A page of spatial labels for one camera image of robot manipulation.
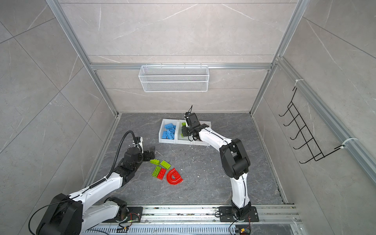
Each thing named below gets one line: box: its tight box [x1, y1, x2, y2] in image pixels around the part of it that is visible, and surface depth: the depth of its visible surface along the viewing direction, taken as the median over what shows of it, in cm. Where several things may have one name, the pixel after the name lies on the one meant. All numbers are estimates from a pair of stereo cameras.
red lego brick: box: [156, 167, 167, 181], surface depth 88 cm
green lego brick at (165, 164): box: [160, 160, 172, 170], surface depth 91 cm
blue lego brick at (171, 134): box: [166, 129, 176, 140], surface depth 103 cm
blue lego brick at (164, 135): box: [161, 130, 167, 140], surface depth 106 cm
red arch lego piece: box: [166, 167, 184, 186], surface depth 87 cm
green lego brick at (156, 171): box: [151, 165, 162, 178], surface depth 90 cm
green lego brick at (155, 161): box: [149, 159, 161, 166], surface depth 92 cm
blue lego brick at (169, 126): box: [164, 122, 174, 130], surface depth 109 cm
